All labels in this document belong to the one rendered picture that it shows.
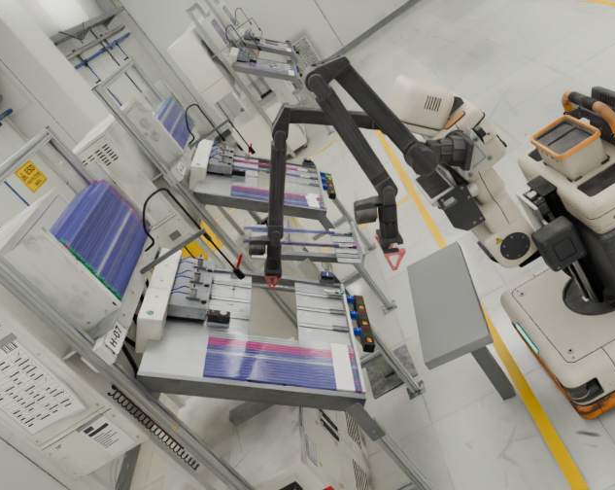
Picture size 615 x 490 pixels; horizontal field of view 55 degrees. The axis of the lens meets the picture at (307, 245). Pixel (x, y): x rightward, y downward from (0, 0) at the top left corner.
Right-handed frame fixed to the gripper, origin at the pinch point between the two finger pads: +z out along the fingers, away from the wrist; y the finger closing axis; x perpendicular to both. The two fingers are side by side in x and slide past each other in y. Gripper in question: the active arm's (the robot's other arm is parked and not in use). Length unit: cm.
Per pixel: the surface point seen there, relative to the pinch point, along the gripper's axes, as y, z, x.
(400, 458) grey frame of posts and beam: 64, 25, 43
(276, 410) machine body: 29.9, 37.4, 3.2
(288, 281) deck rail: -7.9, 2.2, 6.8
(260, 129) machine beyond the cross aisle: -440, 65, -6
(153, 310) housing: 36, -11, -40
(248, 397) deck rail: 60, 4, -8
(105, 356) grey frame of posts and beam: 64, -14, -49
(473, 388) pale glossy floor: 5, 47, 91
